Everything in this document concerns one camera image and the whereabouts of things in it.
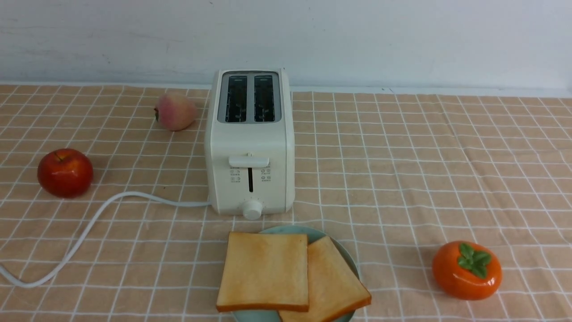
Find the pink peach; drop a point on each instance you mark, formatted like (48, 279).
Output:
(175, 112)

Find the light teal round plate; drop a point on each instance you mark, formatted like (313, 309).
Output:
(313, 236)

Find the orange persimmon with green leaf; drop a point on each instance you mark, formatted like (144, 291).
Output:
(467, 270)

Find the orange checkered tablecloth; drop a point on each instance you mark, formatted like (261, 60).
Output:
(392, 177)

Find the white two-slot toaster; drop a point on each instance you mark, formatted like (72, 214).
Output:
(249, 143)

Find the red apple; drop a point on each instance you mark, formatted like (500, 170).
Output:
(66, 173)

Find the toasted bread slice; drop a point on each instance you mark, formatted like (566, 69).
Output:
(265, 272)
(334, 290)

